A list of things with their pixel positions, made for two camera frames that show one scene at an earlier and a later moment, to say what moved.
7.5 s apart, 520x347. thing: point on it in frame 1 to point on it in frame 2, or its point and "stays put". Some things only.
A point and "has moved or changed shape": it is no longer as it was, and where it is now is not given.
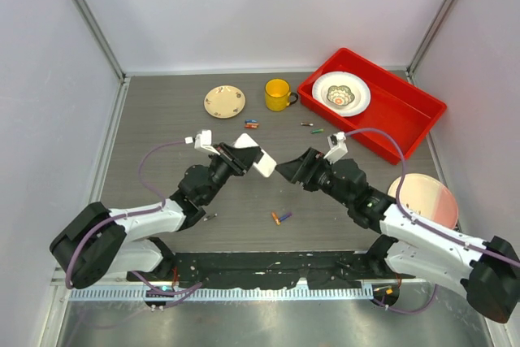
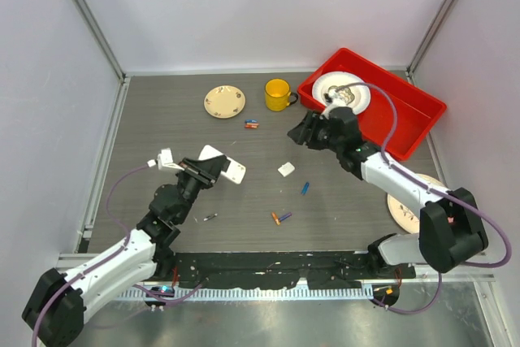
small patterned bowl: x=340 y=95 stays put
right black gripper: x=311 y=161 to x=301 y=135
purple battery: x=283 y=217 stays put
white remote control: x=266 y=166 has moved or changed shape
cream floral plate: x=224 y=101 stays put
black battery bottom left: x=207 y=218 stays put
